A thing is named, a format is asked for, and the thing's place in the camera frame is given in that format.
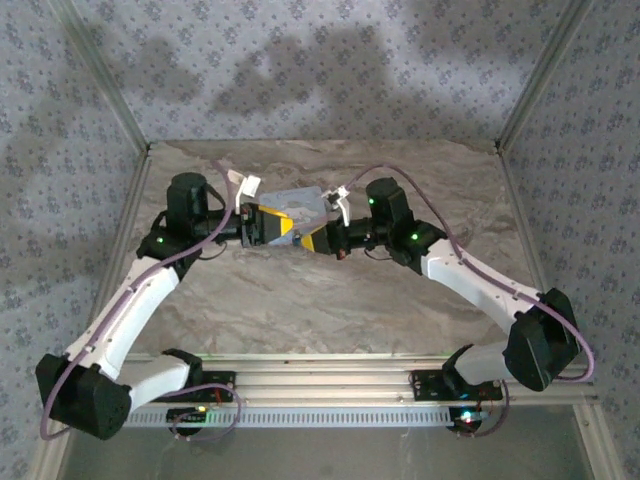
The small blue padlock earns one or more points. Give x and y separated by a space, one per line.
296 241

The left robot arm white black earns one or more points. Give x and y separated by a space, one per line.
135 305

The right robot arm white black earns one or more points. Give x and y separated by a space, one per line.
475 285

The left controller board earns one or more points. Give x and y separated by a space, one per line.
187 415

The controller board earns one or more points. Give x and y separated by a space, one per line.
187 415
470 417

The right controller board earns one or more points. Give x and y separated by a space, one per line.
470 417

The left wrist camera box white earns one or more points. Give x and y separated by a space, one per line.
246 189

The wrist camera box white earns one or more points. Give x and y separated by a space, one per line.
246 189
337 200

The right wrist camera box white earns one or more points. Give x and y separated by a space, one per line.
337 200

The aluminium table side rail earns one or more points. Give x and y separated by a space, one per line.
517 200
131 200

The aluminium mounting rail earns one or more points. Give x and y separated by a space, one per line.
320 380

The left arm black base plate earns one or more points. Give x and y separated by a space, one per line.
220 385

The aluminium frame upright post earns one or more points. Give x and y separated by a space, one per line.
102 75
544 75

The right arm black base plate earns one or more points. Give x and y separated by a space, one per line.
427 385

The aluminium frame leg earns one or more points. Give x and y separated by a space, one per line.
597 450
55 455

